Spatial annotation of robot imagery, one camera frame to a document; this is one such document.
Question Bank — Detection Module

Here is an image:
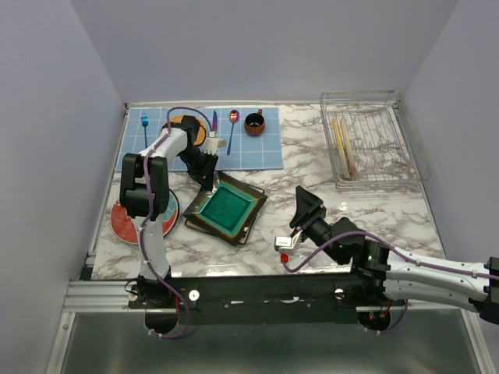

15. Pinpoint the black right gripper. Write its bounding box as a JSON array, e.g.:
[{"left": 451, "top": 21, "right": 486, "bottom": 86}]
[{"left": 289, "top": 184, "right": 345, "bottom": 265}]

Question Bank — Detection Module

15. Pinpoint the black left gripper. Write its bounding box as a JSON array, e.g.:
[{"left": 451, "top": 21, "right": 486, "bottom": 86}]
[{"left": 177, "top": 147, "right": 218, "bottom": 191}]

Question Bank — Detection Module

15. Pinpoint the white floral plate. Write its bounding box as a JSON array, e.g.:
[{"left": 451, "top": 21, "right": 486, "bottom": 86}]
[{"left": 184, "top": 220, "right": 260, "bottom": 247}]

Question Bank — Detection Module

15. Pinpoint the teal and red plate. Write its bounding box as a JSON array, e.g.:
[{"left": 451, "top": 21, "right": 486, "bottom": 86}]
[{"left": 110, "top": 191, "right": 180, "bottom": 245}]

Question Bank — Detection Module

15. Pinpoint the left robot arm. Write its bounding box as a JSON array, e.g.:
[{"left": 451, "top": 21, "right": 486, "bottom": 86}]
[{"left": 119, "top": 115, "right": 218, "bottom": 308}]

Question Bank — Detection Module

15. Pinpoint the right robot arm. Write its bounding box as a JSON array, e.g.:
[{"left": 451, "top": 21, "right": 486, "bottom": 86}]
[{"left": 289, "top": 186, "right": 498, "bottom": 324}]

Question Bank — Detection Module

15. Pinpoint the woven wicker coaster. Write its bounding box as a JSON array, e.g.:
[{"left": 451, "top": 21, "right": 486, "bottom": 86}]
[{"left": 171, "top": 115, "right": 207, "bottom": 146}]

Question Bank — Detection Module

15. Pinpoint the brown rimmed plate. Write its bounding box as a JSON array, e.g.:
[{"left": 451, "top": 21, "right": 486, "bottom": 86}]
[{"left": 340, "top": 118, "right": 359, "bottom": 180}]

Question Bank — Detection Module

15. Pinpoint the yellow rimmed plate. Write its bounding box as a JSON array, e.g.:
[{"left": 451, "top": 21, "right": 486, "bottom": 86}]
[{"left": 332, "top": 118, "right": 350, "bottom": 179}]

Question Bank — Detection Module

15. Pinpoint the iridescent knife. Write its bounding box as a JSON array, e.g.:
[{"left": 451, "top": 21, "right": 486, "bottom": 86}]
[{"left": 211, "top": 110, "right": 218, "bottom": 133}]

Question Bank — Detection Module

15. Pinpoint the blue grid placemat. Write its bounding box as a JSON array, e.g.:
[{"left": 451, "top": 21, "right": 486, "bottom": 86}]
[{"left": 115, "top": 106, "right": 284, "bottom": 172}]

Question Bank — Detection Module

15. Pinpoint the iridescent spoon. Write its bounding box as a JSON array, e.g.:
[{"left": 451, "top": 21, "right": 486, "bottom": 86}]
[{"left": 226, "top": 109, "right": 239, "bottom": 155}]

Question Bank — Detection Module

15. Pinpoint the brown ceramic mug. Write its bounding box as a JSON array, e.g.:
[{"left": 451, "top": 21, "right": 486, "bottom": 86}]
[{"left": 244, "top": 109, "right": 266, "bottom": 137}]

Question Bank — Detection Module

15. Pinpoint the blue fork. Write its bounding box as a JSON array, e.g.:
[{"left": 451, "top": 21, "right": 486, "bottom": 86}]
[{"left": 140, "top": 113, "right": 149, "bottom": 148}]

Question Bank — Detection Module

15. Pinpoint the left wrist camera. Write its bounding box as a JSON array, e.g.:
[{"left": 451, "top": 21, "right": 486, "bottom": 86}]
[{"left": 202, "top": 136, "right": 227, "bottom": 155}]

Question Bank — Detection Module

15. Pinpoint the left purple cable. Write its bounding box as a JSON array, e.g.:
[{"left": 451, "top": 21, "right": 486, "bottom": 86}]
[{"left": 138, "top": 106, "right": 215, "bottom": 340}]

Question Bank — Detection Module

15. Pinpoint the wire dish rack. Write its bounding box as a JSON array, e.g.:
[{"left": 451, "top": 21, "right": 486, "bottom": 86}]
[{"left": 320, "top": 90, "right": 421, "bottom": 192}]

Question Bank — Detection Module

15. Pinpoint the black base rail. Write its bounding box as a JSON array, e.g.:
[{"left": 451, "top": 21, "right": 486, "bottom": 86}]
[{"left": 129, "top": 273, "right": 389, "bottom": 326}]

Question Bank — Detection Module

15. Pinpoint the aluminium frame extrusion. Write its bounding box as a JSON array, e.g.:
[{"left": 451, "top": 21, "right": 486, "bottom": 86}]
[{"left": 62, "top": 278, "right": 133, "bottom": 312}]

